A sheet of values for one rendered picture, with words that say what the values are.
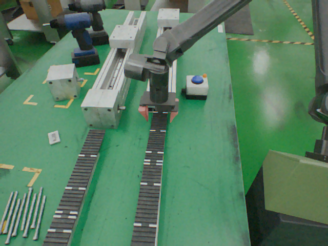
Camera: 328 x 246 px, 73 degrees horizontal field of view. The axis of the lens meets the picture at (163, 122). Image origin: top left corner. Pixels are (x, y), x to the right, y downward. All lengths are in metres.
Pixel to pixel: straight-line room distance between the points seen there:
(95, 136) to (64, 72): 0.31
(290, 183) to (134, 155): 0.41
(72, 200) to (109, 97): 0.33
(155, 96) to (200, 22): 0.23
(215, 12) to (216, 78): 0.41
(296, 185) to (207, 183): 0.21
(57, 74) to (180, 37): 0.49
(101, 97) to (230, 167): 0.45
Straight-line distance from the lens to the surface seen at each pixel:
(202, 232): 0.57
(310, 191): 0.56
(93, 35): 1.28
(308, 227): 0.68
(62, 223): 0.58
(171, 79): 0.82
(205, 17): 0.64
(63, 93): 0.91
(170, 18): 1.24
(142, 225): 0.53
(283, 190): 0.56
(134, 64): 0.64
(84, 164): 0.64
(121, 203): 0.60
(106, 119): 0.73
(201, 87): 0.83
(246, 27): 3.79
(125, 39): 1.03
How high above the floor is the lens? 1.31
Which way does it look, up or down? 44 degrees down
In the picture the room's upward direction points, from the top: straight up
